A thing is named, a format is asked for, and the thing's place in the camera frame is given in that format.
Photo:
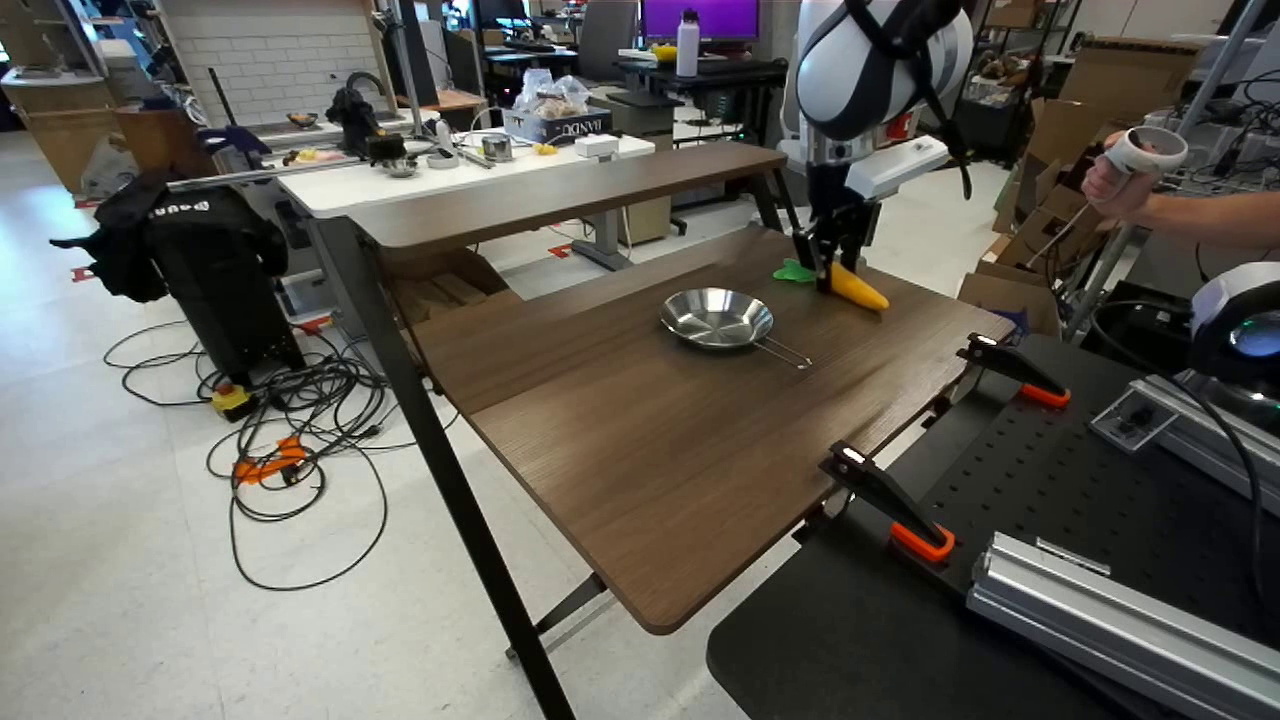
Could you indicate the person's hand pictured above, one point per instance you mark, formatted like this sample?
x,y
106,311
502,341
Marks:
x,y
1115,191

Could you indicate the person's forearm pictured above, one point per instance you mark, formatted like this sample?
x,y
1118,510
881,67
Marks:
x,y
1234,221

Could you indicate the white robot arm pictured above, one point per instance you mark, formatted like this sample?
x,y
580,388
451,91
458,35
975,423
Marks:
x,y
859,68

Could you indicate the black table leg frame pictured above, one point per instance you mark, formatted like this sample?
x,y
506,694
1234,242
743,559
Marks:
x,y
352,272

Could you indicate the aluminium extrusion rail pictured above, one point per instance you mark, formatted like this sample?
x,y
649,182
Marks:
x,y
1120,635

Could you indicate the purple computer monitor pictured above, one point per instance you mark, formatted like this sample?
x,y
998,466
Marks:
x,y
718,19

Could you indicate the white water bottle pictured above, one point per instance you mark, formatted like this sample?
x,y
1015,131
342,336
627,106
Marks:
x,y
691,40

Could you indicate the orange power plug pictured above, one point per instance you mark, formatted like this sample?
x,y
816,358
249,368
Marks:
x,y
286,456

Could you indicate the stacked cardboard boxes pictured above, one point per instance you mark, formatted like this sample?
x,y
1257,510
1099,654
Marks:
x,y
1045,235

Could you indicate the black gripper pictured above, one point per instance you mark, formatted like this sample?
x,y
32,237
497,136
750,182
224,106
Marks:
x,y
836,221

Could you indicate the black perforated mounting board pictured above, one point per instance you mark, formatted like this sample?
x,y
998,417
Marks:
x,y
1115,560

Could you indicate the white VR controller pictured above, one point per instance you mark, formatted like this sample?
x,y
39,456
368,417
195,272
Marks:
x,y
1145,148

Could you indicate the yellow stuffed carrot toy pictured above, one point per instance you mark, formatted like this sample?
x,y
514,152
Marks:
x,y
852,284

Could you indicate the orange black clamp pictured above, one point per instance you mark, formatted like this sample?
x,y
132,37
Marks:
x,y
1007,363
909,527

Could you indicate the orange black clamp right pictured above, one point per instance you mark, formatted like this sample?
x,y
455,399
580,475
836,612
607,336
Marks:
x,y
909,527

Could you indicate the orange black clamp left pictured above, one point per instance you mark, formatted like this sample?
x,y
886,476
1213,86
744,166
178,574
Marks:
x,y
1007,363

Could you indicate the small steel frying pan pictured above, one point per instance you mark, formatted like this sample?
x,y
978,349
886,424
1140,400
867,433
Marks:
x,y
725,321

